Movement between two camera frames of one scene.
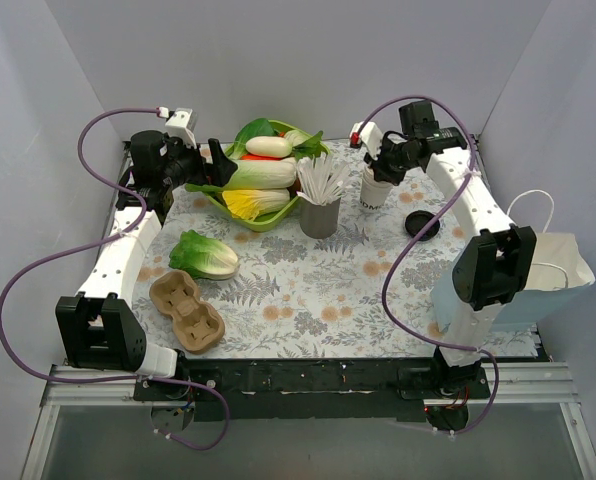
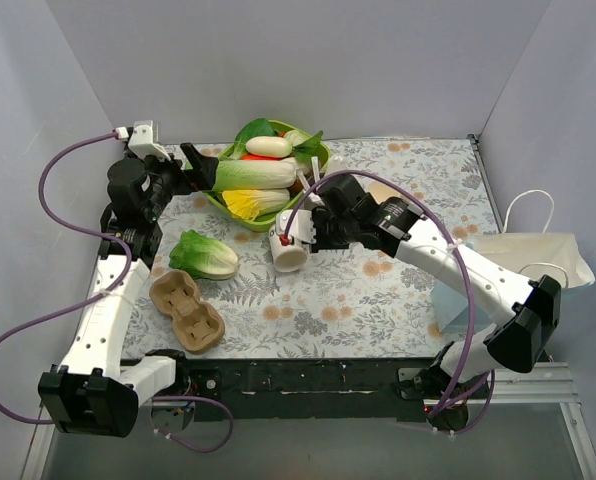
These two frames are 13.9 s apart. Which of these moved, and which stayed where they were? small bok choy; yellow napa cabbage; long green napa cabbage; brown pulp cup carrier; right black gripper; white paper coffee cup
Moved: right black gripper; white paper coffee cup
Stayed: yellow napa cabbage; small bok choy; brown pulp cup carrier; long green napa cabbage
